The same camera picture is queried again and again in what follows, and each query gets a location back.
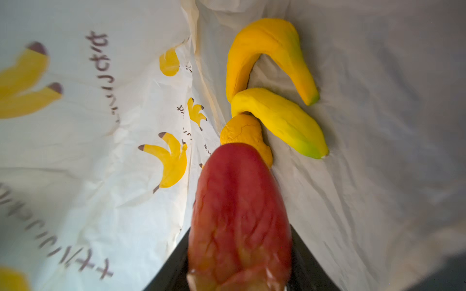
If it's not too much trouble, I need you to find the yellow pear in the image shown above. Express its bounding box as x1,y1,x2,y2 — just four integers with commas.
220,114,273,168

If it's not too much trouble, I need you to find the red apple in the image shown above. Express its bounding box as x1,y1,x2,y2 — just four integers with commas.
187,143,292,291

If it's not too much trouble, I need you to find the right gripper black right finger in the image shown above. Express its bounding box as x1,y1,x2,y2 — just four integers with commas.
287,225,340,291

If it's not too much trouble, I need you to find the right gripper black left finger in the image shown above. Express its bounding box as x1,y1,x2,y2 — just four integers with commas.
144,229,190,291

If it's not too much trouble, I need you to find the yellow banana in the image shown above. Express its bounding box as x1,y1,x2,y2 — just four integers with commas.
231,88,330,160
226,18,320,105

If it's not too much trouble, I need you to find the cream banana print plastic bag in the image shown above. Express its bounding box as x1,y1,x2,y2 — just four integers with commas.
1,1,466,291

